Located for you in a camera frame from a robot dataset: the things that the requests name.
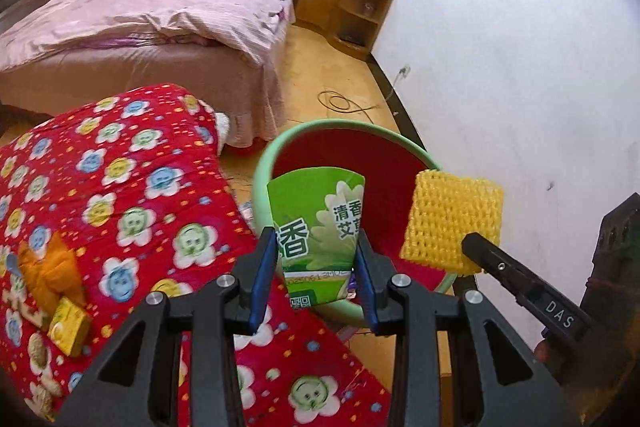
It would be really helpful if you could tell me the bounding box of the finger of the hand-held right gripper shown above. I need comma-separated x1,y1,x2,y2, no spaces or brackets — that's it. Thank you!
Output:
461,233,593,344

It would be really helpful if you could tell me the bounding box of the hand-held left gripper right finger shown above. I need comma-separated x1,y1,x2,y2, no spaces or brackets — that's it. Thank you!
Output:
352,229,583,427

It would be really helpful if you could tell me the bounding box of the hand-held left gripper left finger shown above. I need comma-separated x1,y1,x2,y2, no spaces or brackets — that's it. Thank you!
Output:
57,227,279,427

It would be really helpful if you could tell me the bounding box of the green printed carton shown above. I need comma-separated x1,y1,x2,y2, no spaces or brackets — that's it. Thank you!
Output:
266,167,367,310

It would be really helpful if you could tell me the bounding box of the yellow foam net sleeve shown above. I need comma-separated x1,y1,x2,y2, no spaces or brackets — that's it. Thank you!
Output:
400,169,505,277

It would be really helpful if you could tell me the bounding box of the green basin with red inside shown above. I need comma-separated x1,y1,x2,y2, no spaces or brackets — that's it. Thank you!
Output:
251,119,458,328

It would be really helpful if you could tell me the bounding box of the person's right hand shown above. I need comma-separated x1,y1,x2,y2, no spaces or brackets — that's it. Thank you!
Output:
534,339,564,376

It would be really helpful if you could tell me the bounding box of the red smiley flower blanket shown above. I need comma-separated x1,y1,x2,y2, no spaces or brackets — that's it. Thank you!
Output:
0,83,391,427

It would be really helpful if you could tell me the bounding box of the small yellow orange box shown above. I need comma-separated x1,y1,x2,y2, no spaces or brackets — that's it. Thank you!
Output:
47,297,93,356

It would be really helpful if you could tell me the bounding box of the orange plastic bag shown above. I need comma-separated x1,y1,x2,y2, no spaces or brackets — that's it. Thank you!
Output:
17,231,88,313

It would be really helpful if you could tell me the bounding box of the wooden bed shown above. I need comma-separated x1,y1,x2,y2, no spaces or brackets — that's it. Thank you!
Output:
0,0,296,148

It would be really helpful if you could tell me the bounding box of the brown nut in shell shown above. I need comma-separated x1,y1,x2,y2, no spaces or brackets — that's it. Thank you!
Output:
42,369,65,400
27,332,51,370
27,382,56,420

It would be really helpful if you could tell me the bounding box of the pink duvet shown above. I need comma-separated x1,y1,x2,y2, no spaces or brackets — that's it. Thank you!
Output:
0,0,294,72

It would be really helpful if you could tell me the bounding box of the coiled floor cable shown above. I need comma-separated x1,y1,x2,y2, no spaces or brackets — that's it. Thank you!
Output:
317,90,387,114

